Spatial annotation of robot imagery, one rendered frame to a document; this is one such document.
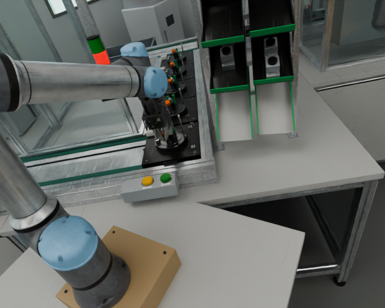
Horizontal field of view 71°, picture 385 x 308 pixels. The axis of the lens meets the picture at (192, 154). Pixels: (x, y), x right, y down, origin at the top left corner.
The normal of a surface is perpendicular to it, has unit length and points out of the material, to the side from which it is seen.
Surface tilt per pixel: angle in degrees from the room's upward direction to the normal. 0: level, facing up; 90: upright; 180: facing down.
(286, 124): 45
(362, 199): 90
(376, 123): 90
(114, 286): 72
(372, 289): 0
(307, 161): 0
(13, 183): 89
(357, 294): 0
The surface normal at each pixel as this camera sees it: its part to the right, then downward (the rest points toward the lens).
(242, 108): -0.25, -0.08
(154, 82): 0.80, 0.23
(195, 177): 0.02, 0.62
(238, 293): -0.20, -0.76
